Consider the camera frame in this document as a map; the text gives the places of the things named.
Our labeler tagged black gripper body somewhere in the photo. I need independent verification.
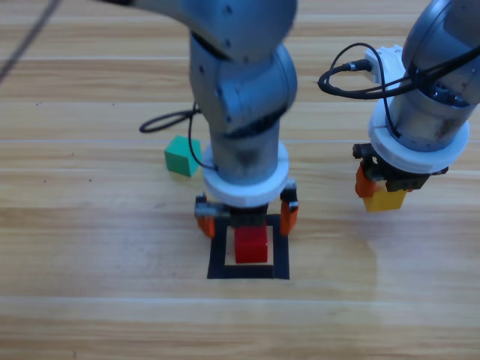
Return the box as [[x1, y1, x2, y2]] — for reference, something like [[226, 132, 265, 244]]
[[352, 142, 449, 193], [194, 204, 268, 228]]

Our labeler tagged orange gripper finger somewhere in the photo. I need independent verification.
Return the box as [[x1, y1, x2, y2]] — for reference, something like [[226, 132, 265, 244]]
[[196, 216, 217, 240], [279, 181, 300, 237], [355, 160, 377, 199]]

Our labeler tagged yellow wooden block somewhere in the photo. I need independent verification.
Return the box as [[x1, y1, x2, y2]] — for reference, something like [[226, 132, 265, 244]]
[[361, 183, 408, 213]]

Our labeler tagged red wooden block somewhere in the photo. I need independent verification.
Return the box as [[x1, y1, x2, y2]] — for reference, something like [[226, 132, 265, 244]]
[[234, 226, 269, 264]]

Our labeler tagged green wooden block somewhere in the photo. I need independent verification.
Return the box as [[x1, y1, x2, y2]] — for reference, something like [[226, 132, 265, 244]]
[[163, 134, 203, 178]]

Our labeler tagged black tape square outline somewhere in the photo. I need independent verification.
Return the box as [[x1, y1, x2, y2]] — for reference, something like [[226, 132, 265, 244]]
[[206, 213, 290, 281]]

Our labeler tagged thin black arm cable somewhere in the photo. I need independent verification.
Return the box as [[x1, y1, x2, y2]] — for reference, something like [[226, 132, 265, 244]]
[[328, 41, 403, 140], [187, 103, 219, 170]]

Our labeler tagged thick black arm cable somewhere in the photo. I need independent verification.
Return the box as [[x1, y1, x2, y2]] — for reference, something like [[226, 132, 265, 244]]
[[139, 108, 202, 134], [317, 46, 480, 101]]

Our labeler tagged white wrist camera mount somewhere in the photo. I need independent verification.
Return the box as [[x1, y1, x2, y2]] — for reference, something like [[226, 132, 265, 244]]
[[364, 44, 408, 83]]

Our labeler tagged dark hanging cable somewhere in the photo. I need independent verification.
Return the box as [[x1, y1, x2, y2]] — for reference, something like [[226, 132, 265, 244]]
[[0, 0, 63, 86]]

